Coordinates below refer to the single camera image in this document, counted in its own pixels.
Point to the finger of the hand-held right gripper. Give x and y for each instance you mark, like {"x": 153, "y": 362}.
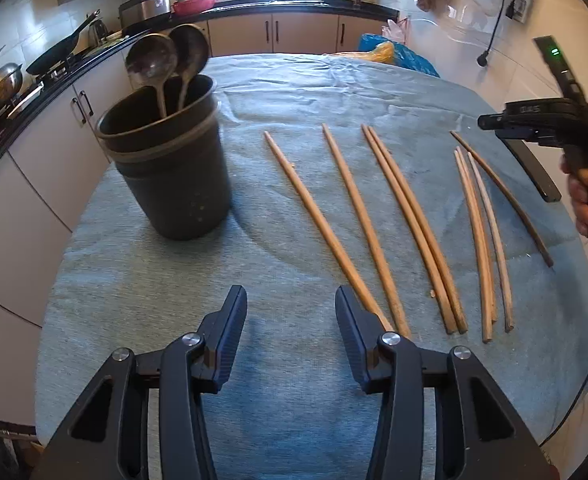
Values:
{"x": 491, "y": 123}

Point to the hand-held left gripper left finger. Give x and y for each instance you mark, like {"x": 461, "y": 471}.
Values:
{"x": 231, "y": 330}

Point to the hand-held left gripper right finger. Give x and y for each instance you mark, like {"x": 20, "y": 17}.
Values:
{"x": 351, "y": 330}

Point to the dark wooden chopstick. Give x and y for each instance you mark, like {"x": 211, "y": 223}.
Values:
{"x": 509, "y": 195}

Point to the pale wooden chopstick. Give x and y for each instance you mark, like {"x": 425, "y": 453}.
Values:
{"x": 494, "y": 240}

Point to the row of wooden chopsticks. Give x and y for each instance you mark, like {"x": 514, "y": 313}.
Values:
{"x": 314, "y": 210}

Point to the dark grey utensil holder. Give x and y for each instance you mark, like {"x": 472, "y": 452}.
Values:
{"x": 173, "y": 170}

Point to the person's right hand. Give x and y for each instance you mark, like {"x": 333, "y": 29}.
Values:
{"x": 581, "y": 195}

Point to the blue plastic bag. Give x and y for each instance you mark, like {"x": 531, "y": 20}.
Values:
{"x": 414, "y": 60}

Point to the yellow plastic bag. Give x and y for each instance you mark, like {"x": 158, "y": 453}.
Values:
{"x": 381, "y": 52}

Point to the pale plastic bag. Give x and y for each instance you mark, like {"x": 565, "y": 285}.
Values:
{"x": 394, "y": 30}

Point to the blue-grey tablecloth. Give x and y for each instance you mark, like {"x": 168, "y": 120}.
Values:
{"x": 284, "y": 85}

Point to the beige lower kitchen cabinets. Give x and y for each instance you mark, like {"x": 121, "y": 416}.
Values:
{"x": 43, "y": 160}

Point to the large dark metal ladle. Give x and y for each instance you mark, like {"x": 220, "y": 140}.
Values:
{"x": 151, "y": 62}

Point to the small dark metal ladle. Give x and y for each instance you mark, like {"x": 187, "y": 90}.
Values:
{"x": 191, "y": 50}

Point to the red basin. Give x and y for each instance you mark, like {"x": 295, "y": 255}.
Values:
{"x": 193, "y": 6}

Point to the black frying pan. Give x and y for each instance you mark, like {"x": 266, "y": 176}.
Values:
{"x": 53, "y": 55}

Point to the silver rice cooker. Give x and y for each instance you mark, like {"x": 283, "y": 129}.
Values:
{"x": 148, "y": 7}

